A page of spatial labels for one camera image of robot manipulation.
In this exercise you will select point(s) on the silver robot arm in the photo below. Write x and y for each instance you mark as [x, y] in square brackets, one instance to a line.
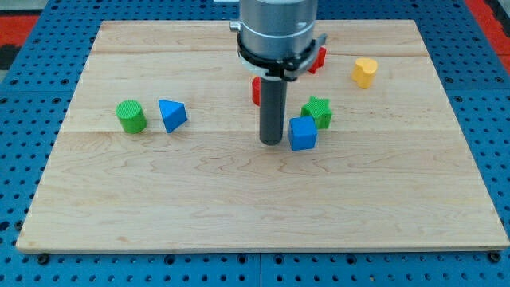
[275, 41]

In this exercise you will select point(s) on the green star block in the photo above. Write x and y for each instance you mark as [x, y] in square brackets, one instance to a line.
[319, 110]

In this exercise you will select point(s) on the red block behind mount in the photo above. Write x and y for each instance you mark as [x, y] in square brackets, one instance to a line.
[319, 62]

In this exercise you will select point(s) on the green cylinder block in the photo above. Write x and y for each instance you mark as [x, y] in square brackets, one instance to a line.
[131, 117]

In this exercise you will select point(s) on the red block behind rod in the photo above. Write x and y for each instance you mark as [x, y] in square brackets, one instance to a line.
[256, 90]

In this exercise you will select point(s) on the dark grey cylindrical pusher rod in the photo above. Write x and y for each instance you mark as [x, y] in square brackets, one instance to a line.
[272, 109]

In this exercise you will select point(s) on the blue cube block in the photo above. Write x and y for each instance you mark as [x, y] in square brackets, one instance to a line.
[302, 133]

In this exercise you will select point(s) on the wooden board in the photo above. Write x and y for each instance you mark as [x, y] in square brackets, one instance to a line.
[393, 172]

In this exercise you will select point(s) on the yellow heart block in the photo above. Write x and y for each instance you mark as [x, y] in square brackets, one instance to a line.
[364, 72]

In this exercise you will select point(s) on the blue triangle block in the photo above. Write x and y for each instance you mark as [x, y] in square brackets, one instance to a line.
[173, 114]

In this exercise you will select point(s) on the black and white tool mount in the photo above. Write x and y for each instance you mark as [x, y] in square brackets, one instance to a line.
[284, 69]

